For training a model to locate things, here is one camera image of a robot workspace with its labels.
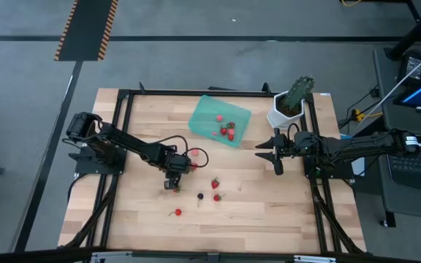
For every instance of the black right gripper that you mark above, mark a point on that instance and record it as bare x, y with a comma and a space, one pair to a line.
287, 157

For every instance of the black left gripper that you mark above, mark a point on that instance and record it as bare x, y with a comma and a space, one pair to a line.
177, 166

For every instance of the red toy strawberry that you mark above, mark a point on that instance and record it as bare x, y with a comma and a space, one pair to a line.
215, 183
231, 125
177, 189
223, 130
194, 166
216, 197

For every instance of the black toy cherry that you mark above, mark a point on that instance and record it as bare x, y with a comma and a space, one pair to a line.
200, 196

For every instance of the red toy cherry tomato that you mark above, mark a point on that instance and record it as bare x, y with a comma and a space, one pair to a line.
178, 212
230, 137

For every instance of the teal translucent plastic container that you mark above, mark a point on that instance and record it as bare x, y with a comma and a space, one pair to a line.
205, 117

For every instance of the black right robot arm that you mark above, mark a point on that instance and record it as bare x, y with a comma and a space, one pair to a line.
360, 146

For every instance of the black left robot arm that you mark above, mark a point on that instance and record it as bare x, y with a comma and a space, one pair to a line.
130, 144

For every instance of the white hexagonal planter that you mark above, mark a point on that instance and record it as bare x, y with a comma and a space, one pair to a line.
274, 117

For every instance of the green cactus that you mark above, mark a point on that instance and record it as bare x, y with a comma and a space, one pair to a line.
300, 91

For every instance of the yellow plug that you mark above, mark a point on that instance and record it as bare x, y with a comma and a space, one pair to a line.
358, 116

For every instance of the silver aluminium profile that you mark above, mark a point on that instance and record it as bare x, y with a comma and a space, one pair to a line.
314, 259
112, 256

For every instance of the grey desk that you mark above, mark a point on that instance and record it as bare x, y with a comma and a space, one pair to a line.
408, 204

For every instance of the white rod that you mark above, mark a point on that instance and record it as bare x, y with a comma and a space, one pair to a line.
402, 82

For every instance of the black hazard-striped floor mat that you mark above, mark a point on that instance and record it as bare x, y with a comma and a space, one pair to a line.
86, 29

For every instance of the black power adapter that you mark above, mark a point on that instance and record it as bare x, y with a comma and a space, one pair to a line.
413, 67

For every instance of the black stand leg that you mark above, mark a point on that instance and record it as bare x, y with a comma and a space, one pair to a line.
415, 34

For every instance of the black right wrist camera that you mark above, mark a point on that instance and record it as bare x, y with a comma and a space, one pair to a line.
290, 145

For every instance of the black aluminium table frame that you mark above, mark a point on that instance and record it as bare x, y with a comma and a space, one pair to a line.
159, 92

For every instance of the black camera mount crossbar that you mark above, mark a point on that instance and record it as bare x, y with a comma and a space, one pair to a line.
159, 254

